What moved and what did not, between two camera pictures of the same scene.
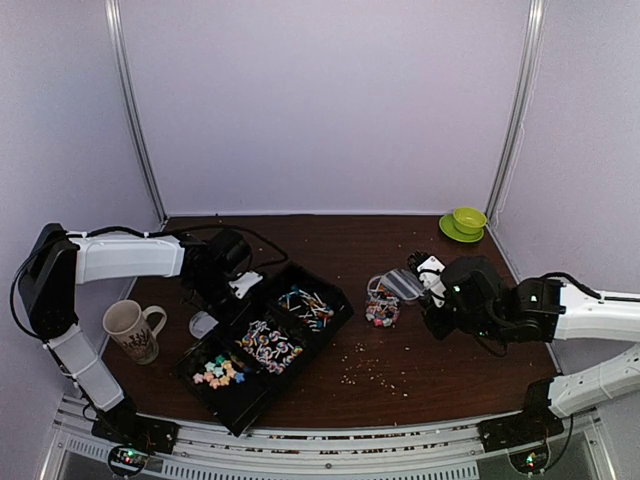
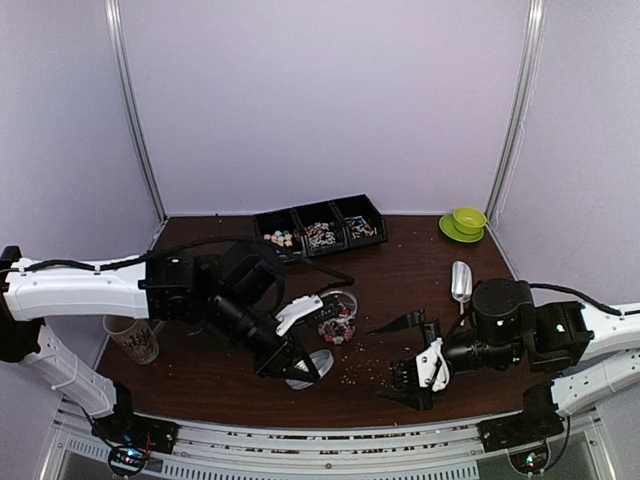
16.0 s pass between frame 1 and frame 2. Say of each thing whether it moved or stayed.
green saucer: stayed
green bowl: stayed
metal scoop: moved
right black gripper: moved
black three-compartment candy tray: moved
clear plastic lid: moved
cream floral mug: stayed
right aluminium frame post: stayed
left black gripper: moved
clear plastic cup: moved
